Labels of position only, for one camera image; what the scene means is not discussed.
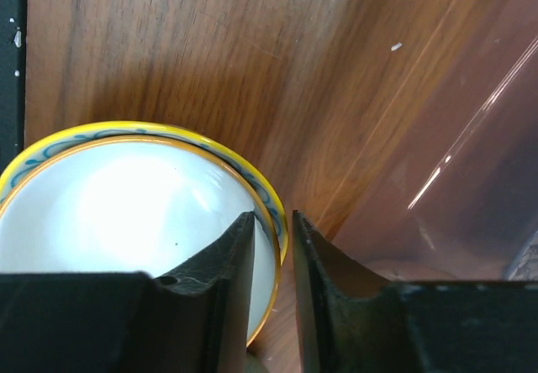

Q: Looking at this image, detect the yellow dotted blue bowl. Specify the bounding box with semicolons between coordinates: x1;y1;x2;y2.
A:
1;120;289;261

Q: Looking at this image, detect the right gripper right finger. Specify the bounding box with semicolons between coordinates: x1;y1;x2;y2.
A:
293;211;537;372

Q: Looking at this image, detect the white orange rim bowl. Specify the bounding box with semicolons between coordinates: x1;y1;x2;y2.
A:
1;134;281;339

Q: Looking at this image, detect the clear plastic bin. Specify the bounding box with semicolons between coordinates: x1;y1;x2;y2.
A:
317;0;537;280

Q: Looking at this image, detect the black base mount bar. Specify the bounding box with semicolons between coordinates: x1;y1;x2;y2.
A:
0;0;28;168

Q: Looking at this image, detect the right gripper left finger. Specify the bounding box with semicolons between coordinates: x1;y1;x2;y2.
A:
1;212;256;372

